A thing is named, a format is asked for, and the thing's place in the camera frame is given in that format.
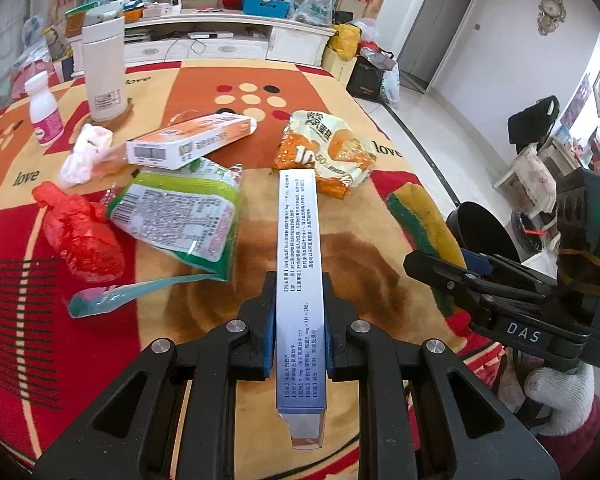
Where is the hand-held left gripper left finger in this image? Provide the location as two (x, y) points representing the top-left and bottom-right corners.
(32, 270), (278, 480)

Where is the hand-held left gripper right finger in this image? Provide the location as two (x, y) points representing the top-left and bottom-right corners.
(322, 271), (563, 480)

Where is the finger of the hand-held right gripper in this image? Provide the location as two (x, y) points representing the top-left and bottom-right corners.
(403, 250), (512, 317)
(461, 250), (562, 297)

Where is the black trash bin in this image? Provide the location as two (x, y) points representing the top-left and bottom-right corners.
(445, 201), (525, 267)

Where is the yellow green sponge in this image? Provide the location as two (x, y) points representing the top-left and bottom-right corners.
(385, 183), (468, 313)

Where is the long blue white box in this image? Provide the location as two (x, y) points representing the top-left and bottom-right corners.
(275, 170), (328, 450)

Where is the green snack packet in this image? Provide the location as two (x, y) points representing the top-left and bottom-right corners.
(102, 157), (245, 282)

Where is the teal toothbrush wrapper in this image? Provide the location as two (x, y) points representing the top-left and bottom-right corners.
(67, 271), (216, 318)

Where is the orange bread packet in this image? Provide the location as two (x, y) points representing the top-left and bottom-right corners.
(272, 109), (378, 201)

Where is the orange white carton box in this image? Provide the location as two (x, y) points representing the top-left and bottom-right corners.
(125, 112), (258, 171)

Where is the white tissue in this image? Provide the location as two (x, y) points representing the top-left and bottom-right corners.
(58, 122), (115, 190)

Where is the person's right forearm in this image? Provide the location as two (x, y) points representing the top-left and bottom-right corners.
(537, 395), (600, 480)

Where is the person's right hand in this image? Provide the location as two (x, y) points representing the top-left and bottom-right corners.
(524, 362), (597, 436)

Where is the white chair with cushion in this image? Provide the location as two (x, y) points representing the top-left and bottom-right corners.
(495, 142), (558, 216)

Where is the red plastic bag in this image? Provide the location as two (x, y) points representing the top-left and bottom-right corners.
(31, 181), (126, 283)

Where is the black paper bag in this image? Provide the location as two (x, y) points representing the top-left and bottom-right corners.
(347, 55), (387, 101)

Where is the beige cardboard box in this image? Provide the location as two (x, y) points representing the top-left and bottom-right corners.
(322, 52), (356, 86)

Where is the white door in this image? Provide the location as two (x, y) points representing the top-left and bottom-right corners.
(397, 0), (481, 86)

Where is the yellow plastic bag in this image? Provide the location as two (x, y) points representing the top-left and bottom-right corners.
(328, 22), (363, 58)

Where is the white tv cabinet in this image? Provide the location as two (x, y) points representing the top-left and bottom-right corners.
(60, 10), (336, 68)

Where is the white green plastic bag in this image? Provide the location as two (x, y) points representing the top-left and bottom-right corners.
(294, 0), (333, 26)

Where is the white pill bottle pink label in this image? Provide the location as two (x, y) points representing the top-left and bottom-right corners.
(24, 71), (65, 147)

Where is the grey white thermos bottle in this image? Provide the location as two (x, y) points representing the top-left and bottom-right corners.
(80, 6), (130, 123)

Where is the blue storage basket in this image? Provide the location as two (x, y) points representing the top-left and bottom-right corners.
(242, 0), (292, 18)

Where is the pink plastic bag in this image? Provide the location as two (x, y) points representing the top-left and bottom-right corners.
(12, 57), (65, 100)

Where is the white blue plastic bag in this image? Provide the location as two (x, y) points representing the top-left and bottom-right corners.
(22, 15), (48, 46)

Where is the wall poster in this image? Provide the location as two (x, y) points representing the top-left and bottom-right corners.
(560, 72), (593, 128)

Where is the ornate wall clock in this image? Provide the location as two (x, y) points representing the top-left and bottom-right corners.
(537, 0), (567, 37)

